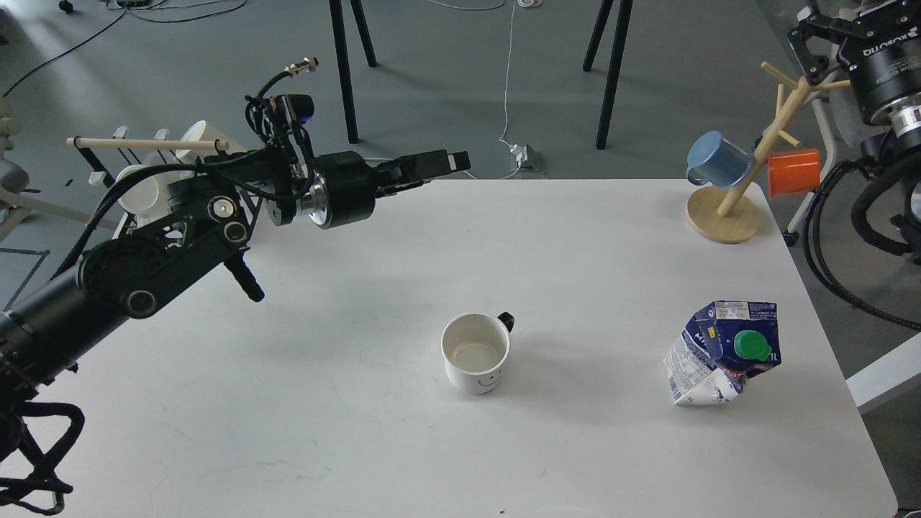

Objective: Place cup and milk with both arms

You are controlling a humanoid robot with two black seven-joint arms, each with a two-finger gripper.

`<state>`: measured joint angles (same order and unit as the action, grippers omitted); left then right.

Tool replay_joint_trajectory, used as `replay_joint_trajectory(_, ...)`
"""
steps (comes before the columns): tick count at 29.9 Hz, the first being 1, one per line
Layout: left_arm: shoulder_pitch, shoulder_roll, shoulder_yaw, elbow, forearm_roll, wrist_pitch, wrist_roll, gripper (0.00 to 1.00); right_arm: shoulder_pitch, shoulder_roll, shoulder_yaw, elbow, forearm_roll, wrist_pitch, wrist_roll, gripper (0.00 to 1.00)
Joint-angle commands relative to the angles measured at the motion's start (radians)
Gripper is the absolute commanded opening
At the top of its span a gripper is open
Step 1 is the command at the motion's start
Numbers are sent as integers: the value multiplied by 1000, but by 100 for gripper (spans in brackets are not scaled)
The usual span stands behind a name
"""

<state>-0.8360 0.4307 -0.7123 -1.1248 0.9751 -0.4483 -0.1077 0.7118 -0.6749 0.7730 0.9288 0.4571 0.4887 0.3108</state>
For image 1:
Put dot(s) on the white smiley face mug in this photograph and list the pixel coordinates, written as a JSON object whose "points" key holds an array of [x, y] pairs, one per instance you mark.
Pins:
{"points": [[475, 348]]}

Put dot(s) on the orange mug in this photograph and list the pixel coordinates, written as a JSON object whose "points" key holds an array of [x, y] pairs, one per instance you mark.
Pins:
{"points": [[793, 172]]}

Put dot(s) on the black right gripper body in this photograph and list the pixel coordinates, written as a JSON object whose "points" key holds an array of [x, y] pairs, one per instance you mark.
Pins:
{"points": [[883, 71]]}

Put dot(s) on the white cup behind rack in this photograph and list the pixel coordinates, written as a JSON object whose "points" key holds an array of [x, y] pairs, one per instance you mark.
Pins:
{"points": [[207, 133]]}

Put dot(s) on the white cup on rack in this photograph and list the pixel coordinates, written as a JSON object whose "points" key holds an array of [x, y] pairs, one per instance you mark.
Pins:
{"points": [[150, 198]]}

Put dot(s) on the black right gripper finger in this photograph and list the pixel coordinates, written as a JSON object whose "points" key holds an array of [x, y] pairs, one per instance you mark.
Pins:
{"points": [[817, 37]]}

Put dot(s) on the blue mug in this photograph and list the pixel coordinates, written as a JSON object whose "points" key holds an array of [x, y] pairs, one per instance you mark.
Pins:
{"points": [[716, 160]]}

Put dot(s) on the black wire cup rack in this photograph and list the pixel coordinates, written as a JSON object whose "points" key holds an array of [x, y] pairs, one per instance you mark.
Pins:
{"points": [[139, 153]]}

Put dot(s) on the wooden mug tree stand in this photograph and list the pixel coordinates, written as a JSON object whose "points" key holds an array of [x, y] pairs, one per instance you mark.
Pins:
{"points": [[727, 215]]}

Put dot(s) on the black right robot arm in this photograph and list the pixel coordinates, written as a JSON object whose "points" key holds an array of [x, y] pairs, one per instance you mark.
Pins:
{"points": [[888, 162]]}

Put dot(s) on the blue white milk carton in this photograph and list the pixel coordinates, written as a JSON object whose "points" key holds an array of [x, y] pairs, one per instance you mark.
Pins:
{"points": [[722, 346]]}

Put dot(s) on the black table leg pair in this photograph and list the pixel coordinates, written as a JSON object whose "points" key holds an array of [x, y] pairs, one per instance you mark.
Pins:
{"points": [[343, 61], [615, 61]]}

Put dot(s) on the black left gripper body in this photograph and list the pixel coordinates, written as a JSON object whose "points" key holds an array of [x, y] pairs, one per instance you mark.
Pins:
{"points": [[344, 190]]}

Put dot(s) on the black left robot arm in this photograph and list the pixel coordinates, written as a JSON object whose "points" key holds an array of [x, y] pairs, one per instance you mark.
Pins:
{"points": [[156, 233]]}

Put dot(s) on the black table leg pair left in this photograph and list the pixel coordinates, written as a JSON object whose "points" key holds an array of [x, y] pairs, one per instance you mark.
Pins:
{"points": [[343, 61]]}

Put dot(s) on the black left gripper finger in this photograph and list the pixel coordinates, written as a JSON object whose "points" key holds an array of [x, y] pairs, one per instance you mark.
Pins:
{"points": [[410, 172]]}

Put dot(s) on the black table leg pair right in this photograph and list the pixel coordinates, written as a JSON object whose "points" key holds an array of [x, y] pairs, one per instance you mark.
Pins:
{"points": [[615, 61]]}

